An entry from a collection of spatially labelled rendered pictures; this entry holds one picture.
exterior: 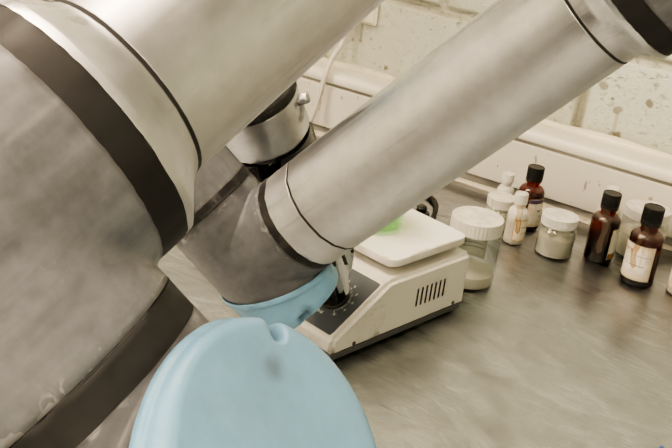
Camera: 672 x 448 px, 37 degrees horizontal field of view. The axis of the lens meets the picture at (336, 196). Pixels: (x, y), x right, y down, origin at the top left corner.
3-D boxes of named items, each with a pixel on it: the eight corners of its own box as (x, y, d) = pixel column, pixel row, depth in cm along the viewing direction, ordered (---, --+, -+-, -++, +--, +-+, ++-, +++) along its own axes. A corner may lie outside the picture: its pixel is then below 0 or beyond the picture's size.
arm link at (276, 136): (206, 80, 82) (302, 55, 81) (224, 122, 85) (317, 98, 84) (204, 137, 77) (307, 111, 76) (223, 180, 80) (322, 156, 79)
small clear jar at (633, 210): (668, 265, 126) (681, 217, 124) (626, 264, 125) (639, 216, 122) (646, 245, 131) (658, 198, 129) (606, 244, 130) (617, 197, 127)
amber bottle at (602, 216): (586, 263, 124) (601, 196, 120) (580, 250, 127) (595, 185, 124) (615, 266, 124) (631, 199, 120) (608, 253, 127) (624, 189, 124)
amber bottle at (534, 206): (507, 225, 132) (519, 165, 129) (518, 219, 134) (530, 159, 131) (531, 234, 130) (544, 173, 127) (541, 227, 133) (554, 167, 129)
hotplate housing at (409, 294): (329, 367, 95) (340, 291, 92) (240, 309, 103) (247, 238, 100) (475, 305, 110) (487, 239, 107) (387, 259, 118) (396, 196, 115)
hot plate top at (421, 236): (392, 270, 97) (393, 261, 97) (307, 224, 105) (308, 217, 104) (468, 242, 105) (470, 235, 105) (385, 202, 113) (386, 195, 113)
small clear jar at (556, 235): (526, 250, 125) (534, 211, 123) (547, 242, 128) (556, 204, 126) (557, 264, 122) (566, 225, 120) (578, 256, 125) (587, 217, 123)
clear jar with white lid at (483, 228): (499, 293, 113) (512, 228, 110) (447, 291, 112) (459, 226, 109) (484, 269, 119) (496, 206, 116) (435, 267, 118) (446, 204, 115)
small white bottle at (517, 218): (498, 240, 127) (507, 191, 124) (510, 235, 129) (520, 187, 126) (514, 248, 125) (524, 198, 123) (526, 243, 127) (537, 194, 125)
